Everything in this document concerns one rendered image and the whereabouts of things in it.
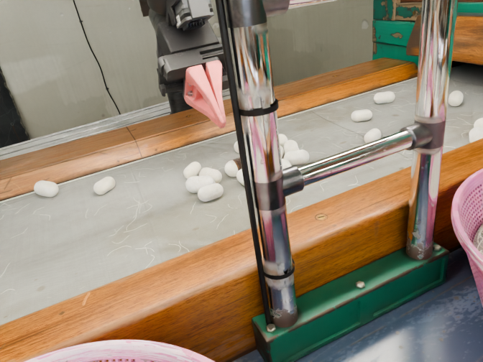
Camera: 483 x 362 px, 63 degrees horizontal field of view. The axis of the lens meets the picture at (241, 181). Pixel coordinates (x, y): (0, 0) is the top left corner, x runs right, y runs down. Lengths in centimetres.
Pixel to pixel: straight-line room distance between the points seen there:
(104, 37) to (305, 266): 231
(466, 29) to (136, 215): 60
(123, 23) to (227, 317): 234
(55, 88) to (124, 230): 213
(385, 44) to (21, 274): 82
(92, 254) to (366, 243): 28
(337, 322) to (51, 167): 46
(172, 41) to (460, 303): 43
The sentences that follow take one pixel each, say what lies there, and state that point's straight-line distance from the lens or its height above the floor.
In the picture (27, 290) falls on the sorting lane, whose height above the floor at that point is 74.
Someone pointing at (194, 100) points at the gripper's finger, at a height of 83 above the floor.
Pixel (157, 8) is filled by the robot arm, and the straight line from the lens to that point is 56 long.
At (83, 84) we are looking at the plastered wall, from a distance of 257.
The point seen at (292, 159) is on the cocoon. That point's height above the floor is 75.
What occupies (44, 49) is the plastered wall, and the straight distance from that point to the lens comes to 253.
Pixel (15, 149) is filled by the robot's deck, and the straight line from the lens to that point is 113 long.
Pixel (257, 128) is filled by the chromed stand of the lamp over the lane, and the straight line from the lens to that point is 25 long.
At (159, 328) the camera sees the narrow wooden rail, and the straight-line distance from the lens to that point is 33.
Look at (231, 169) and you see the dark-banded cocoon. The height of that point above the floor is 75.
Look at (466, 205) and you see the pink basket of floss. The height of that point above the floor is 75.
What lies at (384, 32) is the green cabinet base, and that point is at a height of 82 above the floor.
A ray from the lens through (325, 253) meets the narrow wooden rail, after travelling 36.
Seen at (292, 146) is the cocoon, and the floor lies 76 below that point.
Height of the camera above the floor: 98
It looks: 28 degrees down
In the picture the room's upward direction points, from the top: 9 degrees counter-clockwise
